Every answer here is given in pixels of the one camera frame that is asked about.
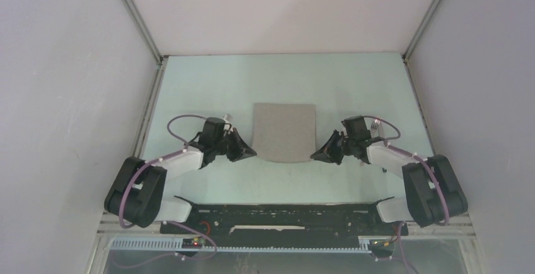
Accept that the small circuit board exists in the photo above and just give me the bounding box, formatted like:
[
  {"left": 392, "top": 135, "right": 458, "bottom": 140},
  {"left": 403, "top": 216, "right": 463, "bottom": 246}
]
[
  {"left": 181, "top": 238, "right": 204, "bottom": 249},
  {"left": 369, "top": 241, "right": 396, "bottom": 249}
]

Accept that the aluminium frame post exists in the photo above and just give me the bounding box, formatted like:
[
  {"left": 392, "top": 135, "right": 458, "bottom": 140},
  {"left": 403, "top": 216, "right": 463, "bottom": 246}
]
[
  {"left": 403, "top": 0, "right": 443, "bottom": 64},
  {"left": 105, "top": 0, "right": 164, "bottom": 64}
]

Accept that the grey cloth napkin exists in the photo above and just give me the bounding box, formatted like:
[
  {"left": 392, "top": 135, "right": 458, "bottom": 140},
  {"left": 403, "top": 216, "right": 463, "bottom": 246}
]
[{"left": 252, "top": 103, "right": 316, "bottom": 164}]

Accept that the white slotted cable duct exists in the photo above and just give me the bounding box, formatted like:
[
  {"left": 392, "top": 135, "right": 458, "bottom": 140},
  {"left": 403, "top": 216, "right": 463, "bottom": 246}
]
[{"left": 110, "top": 237, "right": 370, "bottom": 253}]

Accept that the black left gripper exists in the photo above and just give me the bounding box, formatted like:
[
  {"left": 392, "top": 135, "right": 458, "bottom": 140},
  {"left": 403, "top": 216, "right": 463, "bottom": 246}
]
[{"left": 213, "top": 128, "right": 256, "bottom": 163}]

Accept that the right small circuit board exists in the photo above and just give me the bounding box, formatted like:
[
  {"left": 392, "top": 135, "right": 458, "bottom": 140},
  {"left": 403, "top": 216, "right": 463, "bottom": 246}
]
[{"left": 369, "top": 241, "right": 396, "bottom": 249}]

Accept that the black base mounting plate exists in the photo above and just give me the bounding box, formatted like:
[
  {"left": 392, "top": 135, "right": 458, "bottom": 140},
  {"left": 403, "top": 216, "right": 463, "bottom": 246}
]
[{"left": 184, "top": 203, "right": 399, "bottom": 247}]

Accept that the left aluminium frame post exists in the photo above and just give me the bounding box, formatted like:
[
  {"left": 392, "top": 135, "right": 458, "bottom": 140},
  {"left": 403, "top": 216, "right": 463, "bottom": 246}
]
[{"left": 105, "top": 0, "right": 164, "bottom": 64}]

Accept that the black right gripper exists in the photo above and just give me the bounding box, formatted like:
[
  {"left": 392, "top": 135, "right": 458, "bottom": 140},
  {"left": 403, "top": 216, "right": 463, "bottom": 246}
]
[{"left": 311, "top": 130, "right": 355, "bottom": 166}]

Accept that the right aluminium frame post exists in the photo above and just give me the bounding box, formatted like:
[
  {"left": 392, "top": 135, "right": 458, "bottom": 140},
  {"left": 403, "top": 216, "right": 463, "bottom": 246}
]
[{"left": 403, "top": 0, "right": 443, "bottom": 64}]

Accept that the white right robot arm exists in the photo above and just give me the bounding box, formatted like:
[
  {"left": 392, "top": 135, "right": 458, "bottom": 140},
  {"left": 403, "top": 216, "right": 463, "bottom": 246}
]
[{"left": 310, "top": 116, "right": 468, "bottom": 235}]

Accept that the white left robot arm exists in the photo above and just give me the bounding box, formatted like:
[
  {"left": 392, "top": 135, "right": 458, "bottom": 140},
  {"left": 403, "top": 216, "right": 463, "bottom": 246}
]
[{"left": 104, "top": 117, "right": 257, "bottom": 234}]

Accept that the left small circuit board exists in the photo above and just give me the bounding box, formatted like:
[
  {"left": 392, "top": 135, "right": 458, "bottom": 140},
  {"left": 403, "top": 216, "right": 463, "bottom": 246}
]
[{"left": 181, "top": 238, "right": 204, "bottom": 249}]

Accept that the fork with pink handle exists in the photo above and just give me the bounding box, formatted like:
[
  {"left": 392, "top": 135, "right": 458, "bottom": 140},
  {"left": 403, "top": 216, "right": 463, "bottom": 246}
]
[{"left": 358, "top": 116, "right": 383, "bottom": 169}]

